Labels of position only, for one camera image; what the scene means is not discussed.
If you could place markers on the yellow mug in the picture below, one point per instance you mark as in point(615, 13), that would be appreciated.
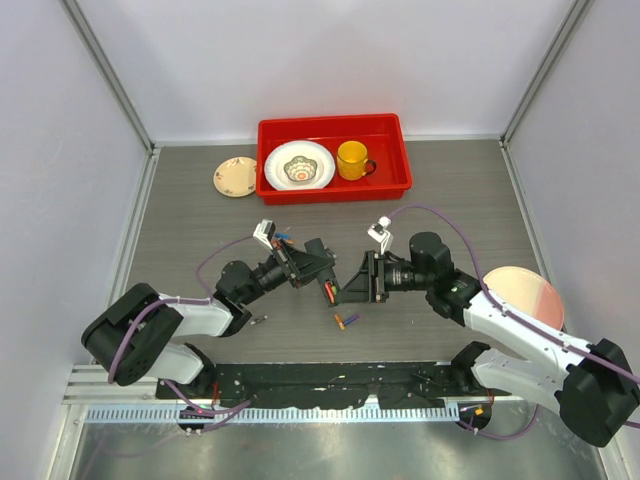
point(353, 161)

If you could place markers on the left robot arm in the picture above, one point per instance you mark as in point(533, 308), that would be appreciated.
point(133, 337)

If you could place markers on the pink plate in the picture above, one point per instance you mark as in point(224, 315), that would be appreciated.
point(528, 292)

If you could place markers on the perforated cable duct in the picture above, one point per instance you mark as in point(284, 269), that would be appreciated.
point(175, 413)

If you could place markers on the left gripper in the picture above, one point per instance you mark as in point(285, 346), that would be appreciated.
point(303, 267)

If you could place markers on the black silver battery near base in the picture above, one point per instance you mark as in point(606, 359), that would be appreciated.
point(258, 320)

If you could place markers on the blue purple battery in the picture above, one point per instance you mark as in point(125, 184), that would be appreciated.
point(351, 319)

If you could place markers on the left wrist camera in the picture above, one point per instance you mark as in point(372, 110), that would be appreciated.
point(264, 233)

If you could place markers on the beige floral saucer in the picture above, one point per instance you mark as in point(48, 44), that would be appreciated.
point(236, 177)

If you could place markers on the white plate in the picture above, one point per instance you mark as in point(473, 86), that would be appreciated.
point(273, 166)

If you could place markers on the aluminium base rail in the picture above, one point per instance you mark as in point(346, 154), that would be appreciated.
point(88, 384)

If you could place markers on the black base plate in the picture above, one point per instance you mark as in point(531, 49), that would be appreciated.
point(338, 386)

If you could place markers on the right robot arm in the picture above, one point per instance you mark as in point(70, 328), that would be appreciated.
point(590, 386)

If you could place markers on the red orange battery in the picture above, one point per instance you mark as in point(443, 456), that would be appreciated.
point(330, 290)

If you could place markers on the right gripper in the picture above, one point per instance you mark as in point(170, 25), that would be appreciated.
point(370, 283)

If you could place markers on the red plastic bin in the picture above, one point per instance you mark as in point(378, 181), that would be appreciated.
point(381, 133)

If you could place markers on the small patterned bowl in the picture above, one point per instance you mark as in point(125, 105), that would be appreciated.
point(300, 169)

